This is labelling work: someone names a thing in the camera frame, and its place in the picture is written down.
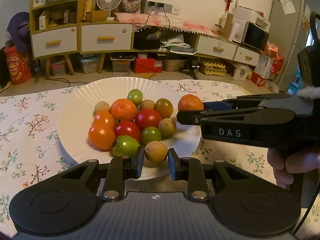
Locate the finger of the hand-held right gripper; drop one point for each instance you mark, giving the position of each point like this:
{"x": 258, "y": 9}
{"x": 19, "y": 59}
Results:
{"x": 217, "y": 105}
{"x": 190, "y": 118}

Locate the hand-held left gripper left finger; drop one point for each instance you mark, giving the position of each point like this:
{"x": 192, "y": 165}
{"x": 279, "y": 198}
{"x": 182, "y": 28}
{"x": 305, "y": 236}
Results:
{"x": 138, "y": 165}

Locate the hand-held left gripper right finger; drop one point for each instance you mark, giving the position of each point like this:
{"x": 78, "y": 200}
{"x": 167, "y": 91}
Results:
{"x": 173, "y": 166}

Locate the tangerine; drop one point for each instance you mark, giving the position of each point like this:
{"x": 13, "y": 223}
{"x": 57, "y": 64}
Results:
{"x": 190, "y": 102}
{"x": 123, "y": 109}

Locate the brownish green tomato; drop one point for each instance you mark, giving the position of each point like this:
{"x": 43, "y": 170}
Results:
{"x": 164, "y": 107}

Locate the red tomato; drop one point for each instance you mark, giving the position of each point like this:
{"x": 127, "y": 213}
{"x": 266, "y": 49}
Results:
{"x": 148, "y": 119}
{"x": 126, "y": 129}

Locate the orange tomato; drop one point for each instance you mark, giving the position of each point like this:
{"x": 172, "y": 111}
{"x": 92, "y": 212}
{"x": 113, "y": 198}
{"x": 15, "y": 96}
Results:
{"x": 101, "y": 136}
{"x": 103, "y": 118}

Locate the white ribbed plate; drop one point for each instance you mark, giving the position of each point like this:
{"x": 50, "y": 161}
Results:
{"x": 75, "y": 100}

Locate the person's right hand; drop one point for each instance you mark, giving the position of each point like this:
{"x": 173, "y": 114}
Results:
{"x": 280, "y": 167}

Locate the yellow green table mat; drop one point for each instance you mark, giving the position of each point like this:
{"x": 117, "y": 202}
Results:
{"x": 243, "y": 91}

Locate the stack of egg cartons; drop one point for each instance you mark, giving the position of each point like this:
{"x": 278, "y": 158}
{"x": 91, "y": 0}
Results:
{"x": 213, "y": 68}

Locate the white patterned box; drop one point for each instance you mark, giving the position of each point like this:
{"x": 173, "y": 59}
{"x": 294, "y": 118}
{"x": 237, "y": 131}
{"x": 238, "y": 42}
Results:
{"x": 240, "y": 72}

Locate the small black tripod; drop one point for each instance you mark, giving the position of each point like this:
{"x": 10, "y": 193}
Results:
{"x": 193, "y": 67}

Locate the red snack box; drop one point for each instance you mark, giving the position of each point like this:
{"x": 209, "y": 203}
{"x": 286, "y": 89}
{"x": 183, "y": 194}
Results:
{"x": 258, "y": 80}

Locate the wide clear storage box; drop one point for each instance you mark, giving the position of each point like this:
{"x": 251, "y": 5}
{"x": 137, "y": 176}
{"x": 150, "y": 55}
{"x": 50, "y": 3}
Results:
{"x": 173, "y": 66}

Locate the white fluffy cloth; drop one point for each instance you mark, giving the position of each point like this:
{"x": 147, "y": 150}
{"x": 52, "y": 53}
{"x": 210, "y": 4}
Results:
{"x": 308, "y": 92}

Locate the white cardboard box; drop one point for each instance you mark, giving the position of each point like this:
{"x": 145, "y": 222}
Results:
{"x": 262, "y": 65}

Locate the red gift box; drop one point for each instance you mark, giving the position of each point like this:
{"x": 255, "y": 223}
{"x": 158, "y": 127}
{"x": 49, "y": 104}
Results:
{"x": 145, "y": 66}

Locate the long wooden media stand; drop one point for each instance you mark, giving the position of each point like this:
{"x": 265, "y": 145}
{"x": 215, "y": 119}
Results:
{"x": 193, "y": 40}

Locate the pile of white papers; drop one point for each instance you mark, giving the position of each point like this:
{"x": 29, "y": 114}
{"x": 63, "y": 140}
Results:
{"x": 177, "y": 41}

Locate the white paper bag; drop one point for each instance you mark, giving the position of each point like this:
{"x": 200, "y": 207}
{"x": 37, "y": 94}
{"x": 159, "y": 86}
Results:
{"x": 236, "y": 30}

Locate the tall cardboard box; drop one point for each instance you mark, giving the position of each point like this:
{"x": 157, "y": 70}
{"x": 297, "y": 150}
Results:
{"x": 226, "y": 27}

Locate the black and white microwave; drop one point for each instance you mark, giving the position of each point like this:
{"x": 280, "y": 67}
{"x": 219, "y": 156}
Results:
{"x": 255, "y": 36}

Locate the grey refrigerator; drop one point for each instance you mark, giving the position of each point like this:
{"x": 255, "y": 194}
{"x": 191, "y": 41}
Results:
{"x": 282, "y": 55}

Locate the black lid storage box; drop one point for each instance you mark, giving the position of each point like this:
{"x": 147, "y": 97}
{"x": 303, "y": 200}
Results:
{"x": 121, "y": 65}

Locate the pink floral cloth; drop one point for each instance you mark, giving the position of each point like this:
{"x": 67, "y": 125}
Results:
{"x": 175, "y": 22}

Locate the large white box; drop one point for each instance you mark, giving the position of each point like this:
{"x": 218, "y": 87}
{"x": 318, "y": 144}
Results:
{"x": 250, "y": 15}

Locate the low wooden cabinet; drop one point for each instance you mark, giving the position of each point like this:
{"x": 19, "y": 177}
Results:
{"x": 102, "y": 62}

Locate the teal lid storage box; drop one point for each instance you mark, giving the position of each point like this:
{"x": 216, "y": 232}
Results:
{"x": 88, "y": 66}

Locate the floral tablecloth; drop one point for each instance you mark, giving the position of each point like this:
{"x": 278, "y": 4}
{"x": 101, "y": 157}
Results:
{"x": 25, "y": 130}

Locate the white paper note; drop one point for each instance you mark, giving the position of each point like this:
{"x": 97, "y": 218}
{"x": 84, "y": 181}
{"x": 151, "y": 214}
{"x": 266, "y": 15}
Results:
{"x": 287, "y": 5}

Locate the small clear storage box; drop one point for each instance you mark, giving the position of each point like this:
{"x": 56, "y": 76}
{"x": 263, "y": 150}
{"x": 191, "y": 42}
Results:
{"x": 58, "y": 68}

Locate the small cardboard box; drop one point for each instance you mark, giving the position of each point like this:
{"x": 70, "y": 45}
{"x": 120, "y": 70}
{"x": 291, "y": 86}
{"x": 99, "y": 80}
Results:
{"x": 98, "y": 16}

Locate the yellow roll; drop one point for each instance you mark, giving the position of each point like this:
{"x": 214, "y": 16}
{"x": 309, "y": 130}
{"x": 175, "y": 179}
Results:
{"x": 88, "y": 7}

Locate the orange printed bucket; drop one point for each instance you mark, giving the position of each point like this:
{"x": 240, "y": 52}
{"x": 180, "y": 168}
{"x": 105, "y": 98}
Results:
{"x": 16, "y": 67}

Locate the small brown box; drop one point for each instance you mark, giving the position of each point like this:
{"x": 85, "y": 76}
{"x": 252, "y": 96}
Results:
{"x": 66, "y": 16}

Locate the black bag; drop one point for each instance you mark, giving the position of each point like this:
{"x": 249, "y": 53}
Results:
{"x": 3, "y": 67}

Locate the round wooden jar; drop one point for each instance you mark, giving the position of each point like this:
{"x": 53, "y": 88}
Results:
{"x": 56, "y": 16}

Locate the small white carton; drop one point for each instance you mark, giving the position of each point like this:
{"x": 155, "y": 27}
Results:
{"x": 42, "y": 22}

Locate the tall wooden shelf cabinet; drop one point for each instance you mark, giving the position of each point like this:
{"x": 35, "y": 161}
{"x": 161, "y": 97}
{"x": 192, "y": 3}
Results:
{"x": 31, "y": 17}

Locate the purple plush toy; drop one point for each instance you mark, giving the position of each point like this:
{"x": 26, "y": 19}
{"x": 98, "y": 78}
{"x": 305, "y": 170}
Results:
{"x": 18, "y": 25}

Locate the white wall socket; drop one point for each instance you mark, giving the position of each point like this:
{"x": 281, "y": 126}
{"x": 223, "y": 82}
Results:
{"x": 160, "y": 5}
{"x": 151, "y": 4}
{"x": 176, "y": 10}
{"x": 168, "y": 8}

